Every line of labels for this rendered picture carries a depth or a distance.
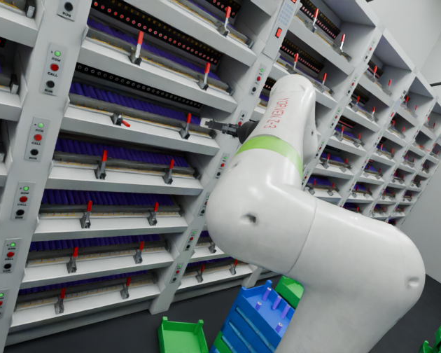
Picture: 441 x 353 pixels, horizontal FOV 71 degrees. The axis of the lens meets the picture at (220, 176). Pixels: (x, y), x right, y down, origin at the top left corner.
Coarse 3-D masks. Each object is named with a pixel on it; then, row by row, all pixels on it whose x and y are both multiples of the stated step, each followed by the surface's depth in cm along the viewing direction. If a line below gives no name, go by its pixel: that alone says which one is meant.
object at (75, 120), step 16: (96, 80) 101; (144, 96) 114; (64, 112) 83; (80, 112) 89; (112, 112) 99; (208, 112) 133; (64, 128) 87; (80, 128) 89; (96, 128) 91; (112, 128) 94; (128, 128) 98; (144, 128) 103; (160, 128) 110; (176, 128) 117; (160, 144) 109; (176, 144) 113; (192, 144) 117; (208, 144) 122
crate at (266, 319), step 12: (252, 288) 137; (264, 288) 143; (240, 300) 130; (252, 300) 137; (252, 312) 125; (264, 312) 132; (276, 312) 136; (288, 312) 135; (264, 324) 120; (276, 324) 128; (276, 336) 116
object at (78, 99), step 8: (72, 96) 88; (80, 96) 91; (80, 104) 91; (88, 104) 92; (96, 104) 94; (104, 104) 95; (112, 104) 97; (120, 112) 100; (128, 112) 101; (136, 112) 103; (144, 112) 106; (144, 120) 105; (152, 120) 109; (160, 120) 111; (168, 120) 113; (176, 120) 116; (192, 128) 122; (200, 128) 124; (208, 128) 127
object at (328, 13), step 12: (120, 0) 97; (240, 0) 124; (312, 0) 148; (144, 12) 103; (324, 12) 157; (168, 24) 110; (336, 24) 167; (192, 36) 118; (288, 36) 149; (12, 48) 86; (300, 48) 158; (312, 48) 164; (12, 60) 88; (0, 120) 92
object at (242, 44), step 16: (128, 0) 82; (144, 0) 83; (160, 0) 86; (176, 0) 94; (192, 0) 107; (208, 0) 112; (224, 0) 115; (160, 16) 89; (176, 16) 91; (192, 16) 97; (208, 16) 104; (224, 16) 119; (192, 32) 97; (208, 32) 99; (224, 32) 105; (240, 32) 123; (224, 48) 107; (240, 48) 110; (256, 48) 117
